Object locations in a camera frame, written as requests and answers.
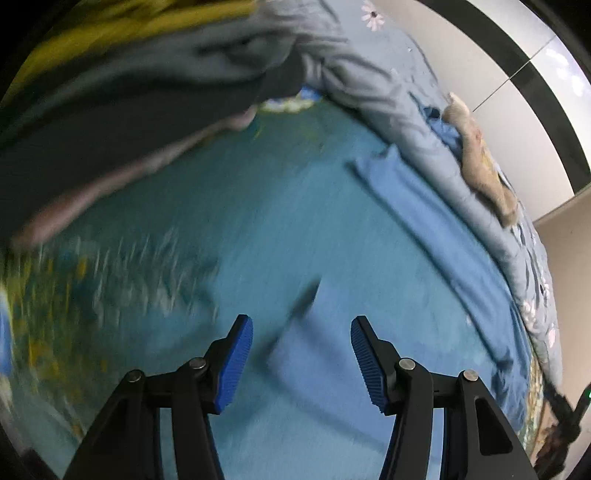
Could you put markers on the beige plush toy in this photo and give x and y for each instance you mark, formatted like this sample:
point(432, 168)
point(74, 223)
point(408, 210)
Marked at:
point(482, 161)

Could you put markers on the yellow cloth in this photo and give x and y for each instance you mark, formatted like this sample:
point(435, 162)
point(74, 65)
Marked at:
point(83, 37)

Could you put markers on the grey floral quilt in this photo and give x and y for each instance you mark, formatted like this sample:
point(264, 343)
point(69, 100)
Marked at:
point(406, 124)

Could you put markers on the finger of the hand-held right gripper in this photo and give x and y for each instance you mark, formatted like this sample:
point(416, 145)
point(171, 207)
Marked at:
point(558, 404)

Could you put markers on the teal floral bed sheet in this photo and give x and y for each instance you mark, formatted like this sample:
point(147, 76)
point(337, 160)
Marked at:
point(221, 221)

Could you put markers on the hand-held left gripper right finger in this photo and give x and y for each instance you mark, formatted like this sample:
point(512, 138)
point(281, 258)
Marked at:
point(368, 364)

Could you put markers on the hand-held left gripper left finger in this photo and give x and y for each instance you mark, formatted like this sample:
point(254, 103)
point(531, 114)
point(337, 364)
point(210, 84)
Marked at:
point(235, 364)

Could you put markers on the blue garment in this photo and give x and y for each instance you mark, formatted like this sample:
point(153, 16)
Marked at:
point(415, 258)

